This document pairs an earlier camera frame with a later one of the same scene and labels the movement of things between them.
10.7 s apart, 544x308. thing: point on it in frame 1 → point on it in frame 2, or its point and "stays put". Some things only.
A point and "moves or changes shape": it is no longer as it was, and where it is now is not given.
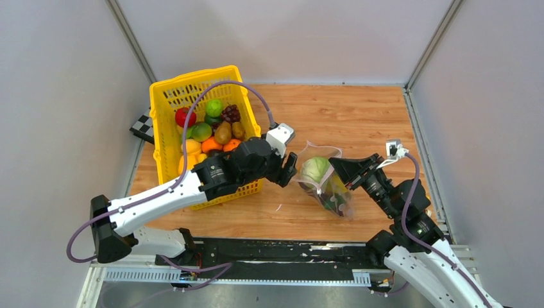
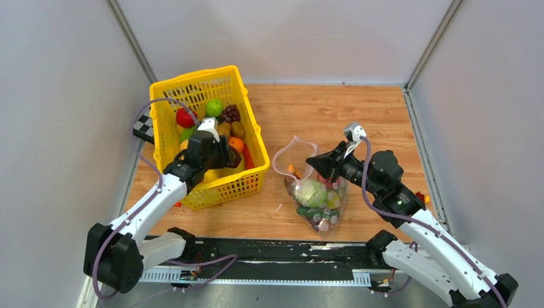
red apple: [181, 117] stays put
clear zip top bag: [316, 176] moves or changes shape
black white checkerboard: [143, 127] stays put
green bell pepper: [334, 201] → [319, 212]
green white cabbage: [314, 169] moves or changes shape
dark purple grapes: [231, 113] stays put
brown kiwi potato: [238, 130] stays put
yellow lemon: [336, 185] → [333, 201]
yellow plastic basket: [225, 85] stays put
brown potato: [222, 133] stays put
